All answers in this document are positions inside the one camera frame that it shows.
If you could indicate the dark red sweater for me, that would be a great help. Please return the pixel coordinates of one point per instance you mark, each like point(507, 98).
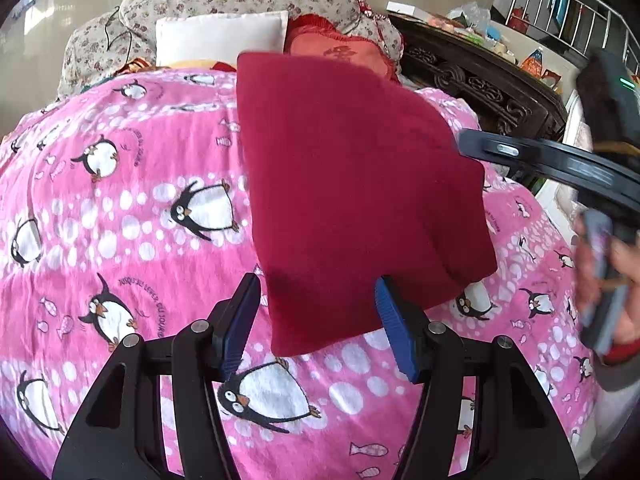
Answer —
point(352, 177)

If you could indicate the pink penguin blanket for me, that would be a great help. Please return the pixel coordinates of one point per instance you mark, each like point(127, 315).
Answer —
point(125, 210)

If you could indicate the white square pillow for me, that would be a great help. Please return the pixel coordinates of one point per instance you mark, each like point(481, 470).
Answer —
point(207, 39)

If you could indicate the red heart cushion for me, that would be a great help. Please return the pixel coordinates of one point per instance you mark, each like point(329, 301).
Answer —
point(312, 35)

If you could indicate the dark carved wooden headboard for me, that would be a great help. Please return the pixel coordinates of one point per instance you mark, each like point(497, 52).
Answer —
point(505, 98)

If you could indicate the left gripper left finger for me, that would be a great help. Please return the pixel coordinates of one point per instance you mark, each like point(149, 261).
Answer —
point(152, 412)

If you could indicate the floral quilt pile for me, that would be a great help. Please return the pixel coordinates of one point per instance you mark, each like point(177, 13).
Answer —
point(105, 44)

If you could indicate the metal stair railing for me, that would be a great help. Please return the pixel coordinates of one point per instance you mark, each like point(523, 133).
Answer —
point(573, 28)

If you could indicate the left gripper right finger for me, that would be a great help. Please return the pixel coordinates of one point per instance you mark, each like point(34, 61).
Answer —
point(515, 432)

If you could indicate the person's right hand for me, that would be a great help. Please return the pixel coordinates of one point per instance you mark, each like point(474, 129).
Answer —
point(625, 259)

